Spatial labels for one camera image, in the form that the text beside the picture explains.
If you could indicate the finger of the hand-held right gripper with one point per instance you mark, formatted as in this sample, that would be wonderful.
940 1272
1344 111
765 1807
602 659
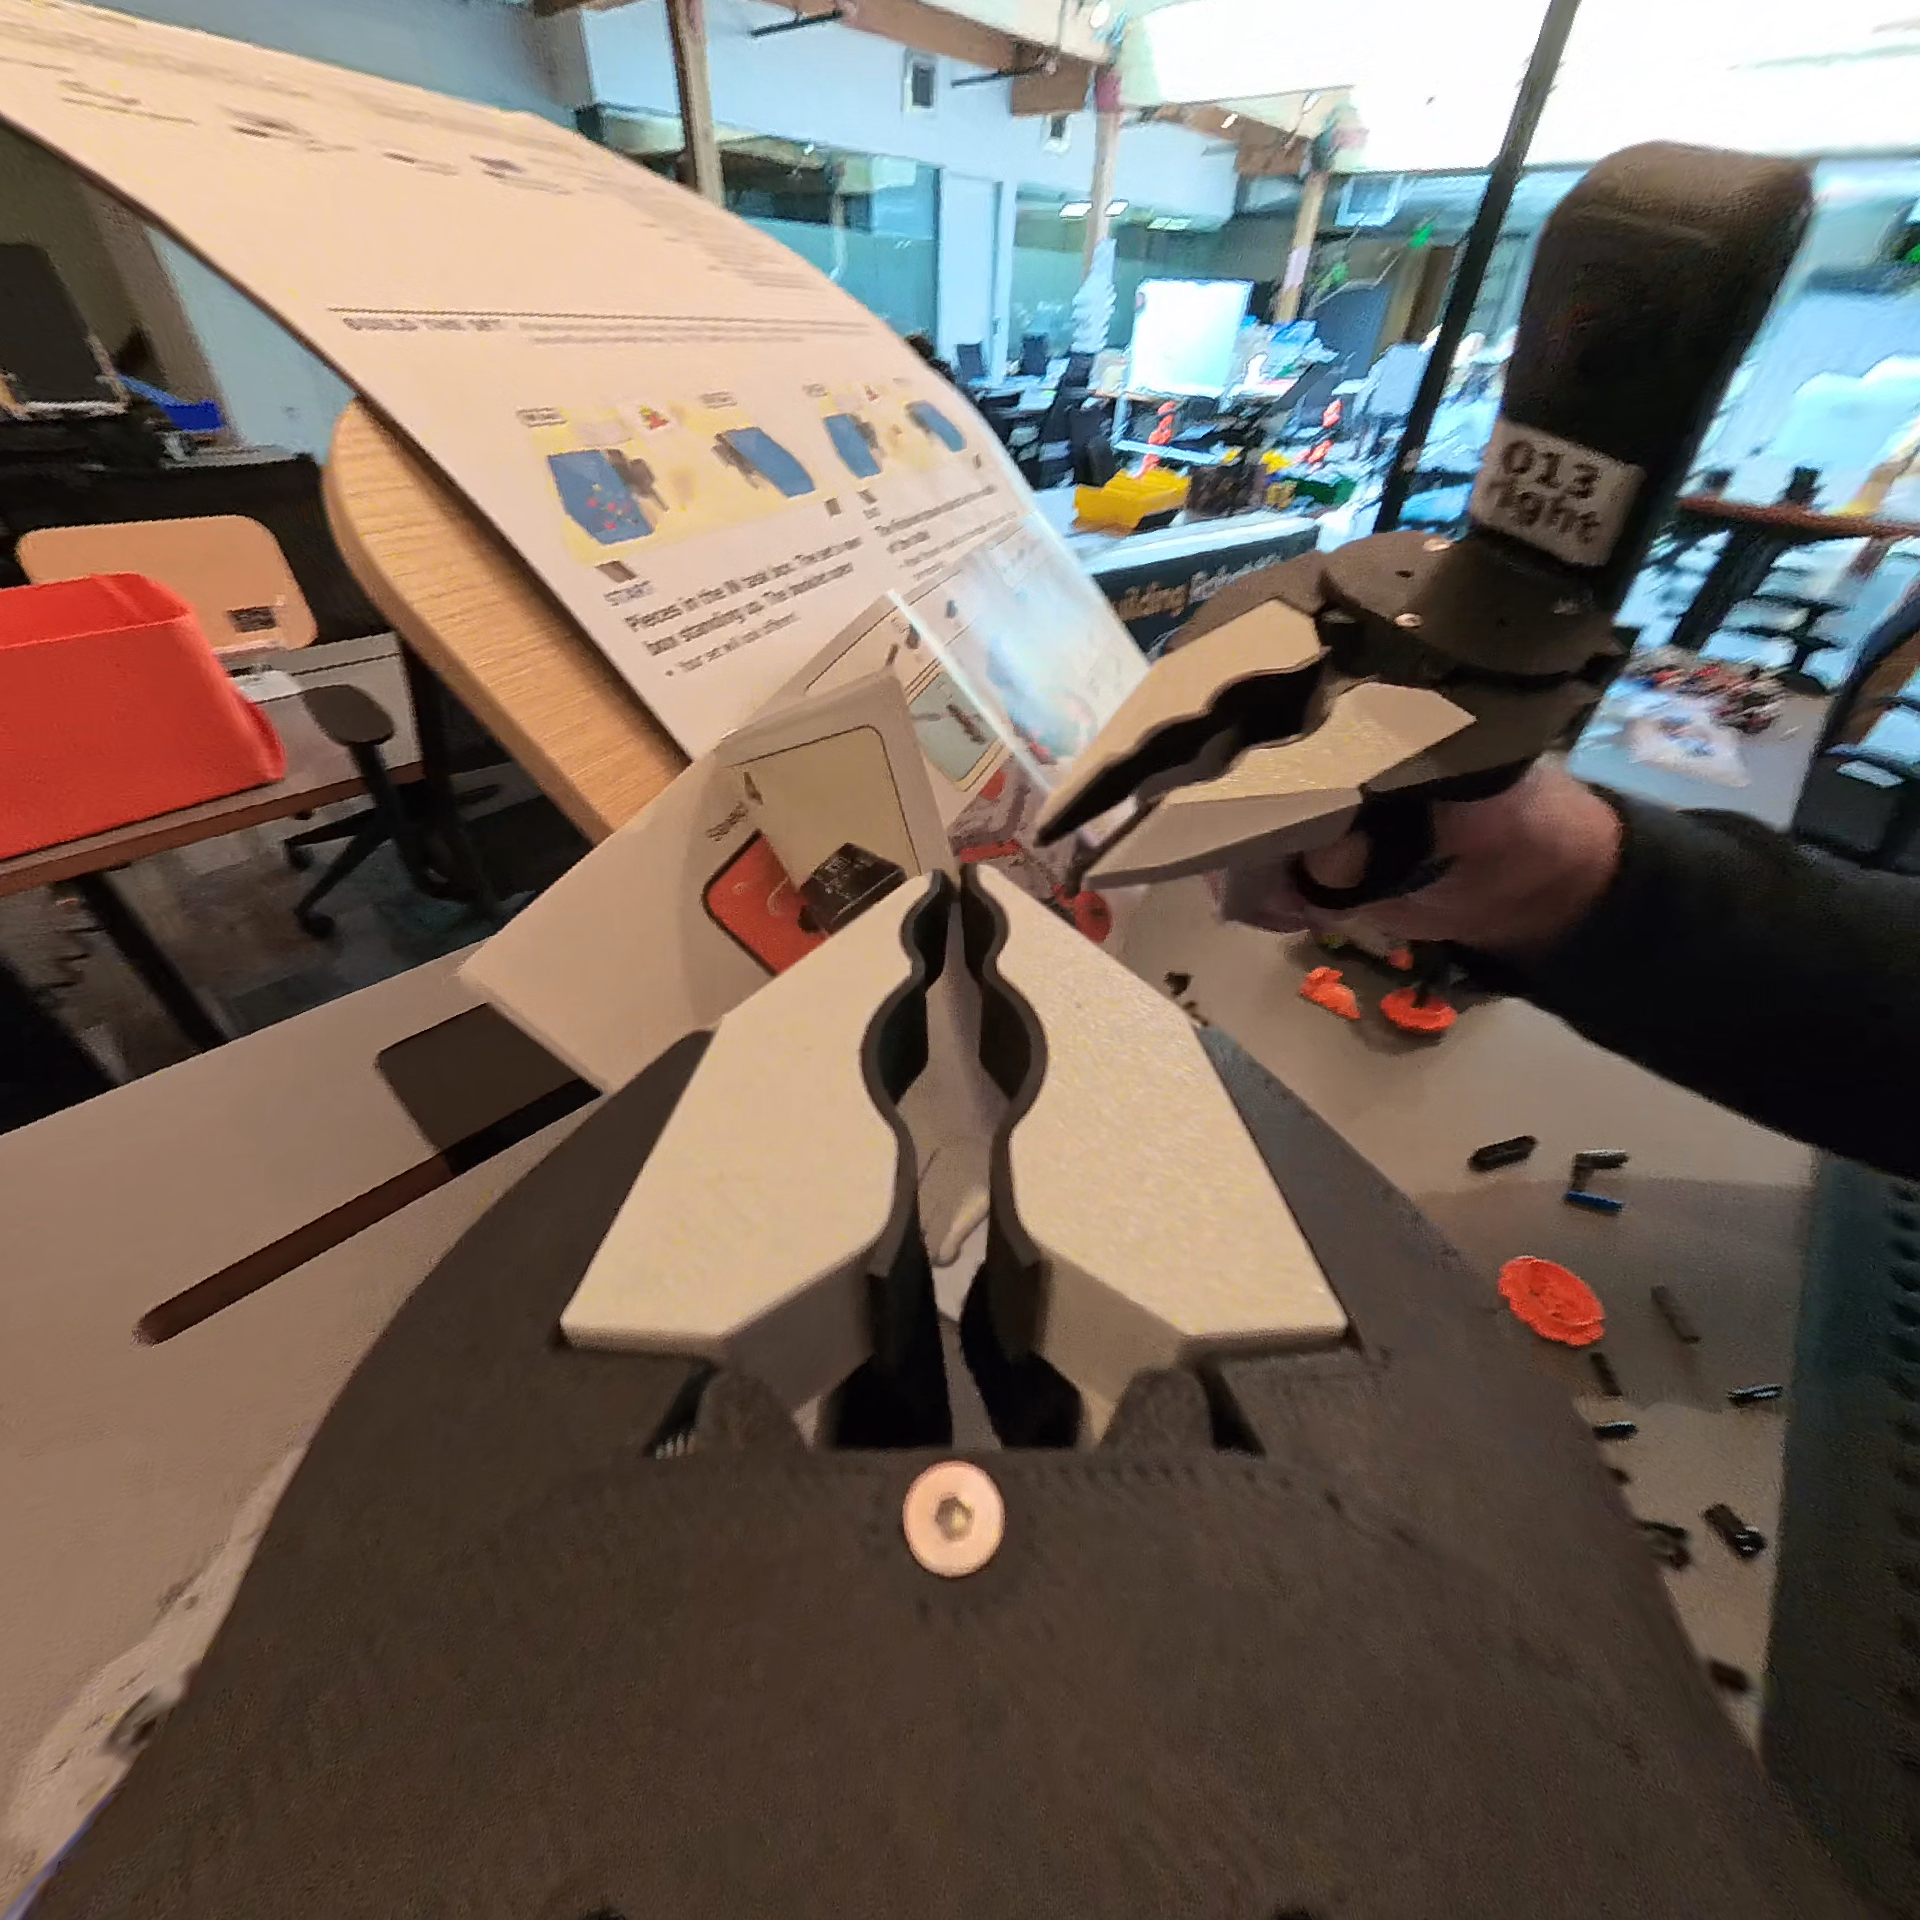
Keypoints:
1290 796
1201 675

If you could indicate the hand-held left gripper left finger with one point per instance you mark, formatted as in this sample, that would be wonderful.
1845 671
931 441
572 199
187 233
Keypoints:
749 1184

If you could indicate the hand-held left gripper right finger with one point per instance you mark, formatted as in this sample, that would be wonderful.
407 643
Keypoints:
1154 1184

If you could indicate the white instruction booklet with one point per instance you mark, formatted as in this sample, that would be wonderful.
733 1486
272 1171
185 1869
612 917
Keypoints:
628 931

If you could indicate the person's right forearm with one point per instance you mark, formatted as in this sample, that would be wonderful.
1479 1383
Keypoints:
1723 960

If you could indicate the person's right hand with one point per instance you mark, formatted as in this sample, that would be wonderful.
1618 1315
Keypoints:
1529 869

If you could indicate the yellow plastic bin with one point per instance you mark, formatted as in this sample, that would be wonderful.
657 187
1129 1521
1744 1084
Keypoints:
1132 504

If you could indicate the orange toothed wheel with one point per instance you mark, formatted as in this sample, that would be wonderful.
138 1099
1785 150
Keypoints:
1418 1011
1553 1301

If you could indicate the whiteboard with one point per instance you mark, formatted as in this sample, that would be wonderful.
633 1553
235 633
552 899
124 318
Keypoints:
1184 340

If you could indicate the scattered small building pieces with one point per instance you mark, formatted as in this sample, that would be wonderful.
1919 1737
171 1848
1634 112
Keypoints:
1499 1152

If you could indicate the black office chair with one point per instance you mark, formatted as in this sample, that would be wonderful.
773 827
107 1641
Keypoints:
352 721

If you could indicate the red plastic bin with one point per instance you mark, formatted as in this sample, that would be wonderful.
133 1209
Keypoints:
120 721

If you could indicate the large printed instruction sheet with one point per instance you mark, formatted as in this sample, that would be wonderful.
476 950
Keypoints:
450 301

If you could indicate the tan wooden board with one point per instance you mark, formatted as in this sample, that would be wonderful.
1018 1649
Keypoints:
148 580

